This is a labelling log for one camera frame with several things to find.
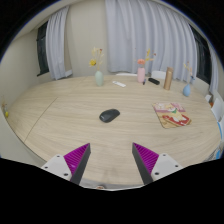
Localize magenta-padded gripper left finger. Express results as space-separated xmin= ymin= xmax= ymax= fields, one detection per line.
xmin=40 ymin=142 xmax=92 ymax=186

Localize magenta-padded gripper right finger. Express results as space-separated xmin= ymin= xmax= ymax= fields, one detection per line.
xmin=131 ymin=142 xmax=184 ymax=186

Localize black computer mouse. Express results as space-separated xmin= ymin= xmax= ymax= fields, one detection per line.
xmin=98 ymin=108 xmax=121 ymax=124

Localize cartoon print mouse pad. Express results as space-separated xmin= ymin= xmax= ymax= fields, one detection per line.
xmin=152 ymin=101 xmax=193 ymax=130

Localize tan drink bottle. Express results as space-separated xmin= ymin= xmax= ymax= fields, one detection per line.
xmin=163 ymin=66 xmax=175 ymax=91

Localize pink vase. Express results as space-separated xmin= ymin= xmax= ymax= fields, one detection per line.
xmin=136 ymin=67 xmax=147 ymax=84

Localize pale green vase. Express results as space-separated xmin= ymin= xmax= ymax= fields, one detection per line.
xmin=94 ymin=70 xmax=105 ymax=87

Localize tan dried flower bunch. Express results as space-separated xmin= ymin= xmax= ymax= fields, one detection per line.
xmin=183 ymin=61 xmax=196 ymax=85

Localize narrow white curtain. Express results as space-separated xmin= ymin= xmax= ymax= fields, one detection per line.
xmin=208 ymin=43 xmax=220 ymax=94
xmin=45 ymin=5 xmax=74 ymax=81

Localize orange dried flower bunch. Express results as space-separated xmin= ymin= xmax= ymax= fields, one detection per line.
xmin=134 ymin=48 xmax=157 ymax=69

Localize yellow dried flower bunch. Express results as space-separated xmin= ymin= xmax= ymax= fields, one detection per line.
xmin=88 ymin=46 xmax=105 ymax=72

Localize dark window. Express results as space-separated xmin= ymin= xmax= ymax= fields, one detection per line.
xmin=36 ymin=20 xmax=50 ymax=77
xmin=189 ymin=24 xmax=212 ymax=85

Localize wide white curtain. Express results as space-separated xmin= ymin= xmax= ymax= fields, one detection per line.
xmin=104 ymin=0 xmax=198 ymax=83

